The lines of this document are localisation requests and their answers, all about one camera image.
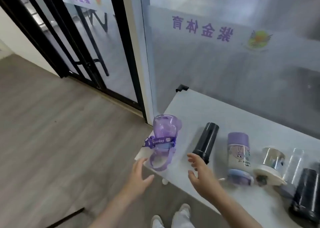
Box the person's left hand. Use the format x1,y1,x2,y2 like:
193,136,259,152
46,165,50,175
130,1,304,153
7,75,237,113
124,158,155,198

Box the person's right hand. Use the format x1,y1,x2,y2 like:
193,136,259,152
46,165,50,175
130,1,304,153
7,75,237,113
187,153,225,200

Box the dark grey flip-top bottle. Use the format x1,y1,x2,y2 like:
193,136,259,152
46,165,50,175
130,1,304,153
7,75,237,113
192,122,220,165

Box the purple-lid printed white bottle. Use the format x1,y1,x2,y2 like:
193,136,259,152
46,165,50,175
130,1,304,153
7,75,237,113
227,132,254,186

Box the purple bear-shaped kids bottle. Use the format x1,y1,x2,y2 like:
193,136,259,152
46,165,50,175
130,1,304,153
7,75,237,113
142,114,182,172

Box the clear cup with cream lid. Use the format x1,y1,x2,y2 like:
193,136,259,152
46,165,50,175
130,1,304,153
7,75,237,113
253,146,287,187

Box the clear bottle with grey cap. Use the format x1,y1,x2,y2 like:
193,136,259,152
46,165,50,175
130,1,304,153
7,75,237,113
279,148,305,198

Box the black bottle with strap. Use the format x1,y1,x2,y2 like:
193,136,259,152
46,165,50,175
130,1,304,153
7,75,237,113
289,168,320,223

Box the person's right forearm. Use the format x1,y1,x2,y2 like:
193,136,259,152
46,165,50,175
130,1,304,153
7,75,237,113
210,191,263,228

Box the person's left forearm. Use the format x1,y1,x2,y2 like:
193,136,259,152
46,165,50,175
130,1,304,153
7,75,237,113
89,186,140,228

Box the white shoe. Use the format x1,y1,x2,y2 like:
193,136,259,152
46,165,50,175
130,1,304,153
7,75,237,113
151,215,164,228
179,203,192,217

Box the white trousers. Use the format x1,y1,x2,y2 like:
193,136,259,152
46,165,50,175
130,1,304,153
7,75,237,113
171,209,195,228

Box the white table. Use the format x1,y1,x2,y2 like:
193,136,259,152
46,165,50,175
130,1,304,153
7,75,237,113
135,89,320,228

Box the frosted band with purple print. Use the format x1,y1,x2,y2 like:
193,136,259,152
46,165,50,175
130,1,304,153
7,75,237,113
147,5,320,68

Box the black metal door frame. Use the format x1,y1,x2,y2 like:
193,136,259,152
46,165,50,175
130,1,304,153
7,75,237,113
0,0,148,122

